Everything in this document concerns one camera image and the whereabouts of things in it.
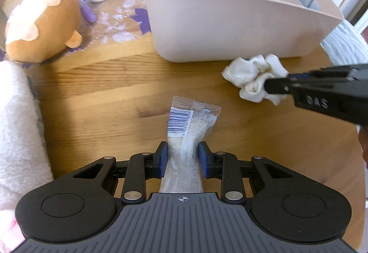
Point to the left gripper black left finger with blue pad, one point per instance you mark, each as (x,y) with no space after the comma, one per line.
(142,167)

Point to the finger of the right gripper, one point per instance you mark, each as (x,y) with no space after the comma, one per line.
(281,85)
(353,71)

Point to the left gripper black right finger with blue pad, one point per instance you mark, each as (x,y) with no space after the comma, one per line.
(225,167)

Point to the white scrunchie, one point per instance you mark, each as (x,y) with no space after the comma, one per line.
(250,76)

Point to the clear plastic barcode packet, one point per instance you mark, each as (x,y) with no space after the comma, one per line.
(189,122)

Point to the light blue quilted cloth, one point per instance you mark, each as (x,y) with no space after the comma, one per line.
(345,46)

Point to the beige plastic storage bin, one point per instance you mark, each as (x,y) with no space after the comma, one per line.
(206,30)

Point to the large cream plush toy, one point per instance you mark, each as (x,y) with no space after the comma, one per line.
(24,161)

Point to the purple floral table mat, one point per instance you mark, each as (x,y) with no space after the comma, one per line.
(117,21)

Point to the purple plastic toy piece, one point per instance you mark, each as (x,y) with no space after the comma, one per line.
(87,12)

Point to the brown orange plush toy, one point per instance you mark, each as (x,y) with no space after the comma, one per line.
(37,30)

